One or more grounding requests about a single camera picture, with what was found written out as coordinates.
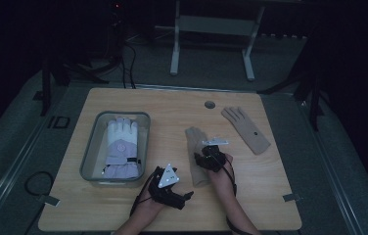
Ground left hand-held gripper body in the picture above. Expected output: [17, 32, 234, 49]
[148, 164, 186, 210]

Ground grey plastic bin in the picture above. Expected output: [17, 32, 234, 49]
[79, 111, 152, 188]

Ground person's left hand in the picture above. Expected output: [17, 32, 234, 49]
[137, 190, 168, 218]

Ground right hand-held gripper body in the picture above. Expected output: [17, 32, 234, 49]
[201, 136, 230, 173]

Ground dark device with red light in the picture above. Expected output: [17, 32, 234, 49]
[109, 1, 124, 24]

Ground person's right hand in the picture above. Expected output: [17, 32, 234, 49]
[207, 155, 235, 194]

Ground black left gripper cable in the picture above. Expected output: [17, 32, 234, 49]
[129, 167, 161, 218]

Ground black metal stand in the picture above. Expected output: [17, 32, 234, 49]
[258, 38, 328, 131]
[33, 57, 110, 118]

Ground white desk frame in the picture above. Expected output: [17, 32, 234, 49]
[169, 0, 266, 82]

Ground purple glove with white fingers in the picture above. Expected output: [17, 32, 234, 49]
[102, 117, 142, 179]

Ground black cable loop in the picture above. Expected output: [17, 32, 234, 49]
[24, 170, 55, 198]

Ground grey tape piece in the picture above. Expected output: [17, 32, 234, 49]
[282, 193, 301, 203]
[38, 194, 62, 208]

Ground black floor cables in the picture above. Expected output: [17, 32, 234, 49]
[119, 42, 138, 90]

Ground beige glove with dark button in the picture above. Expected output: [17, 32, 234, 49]
[220, 106, 272, 156]

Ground plain beige glove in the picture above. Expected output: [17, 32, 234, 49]
[185, 126, 213, 189]

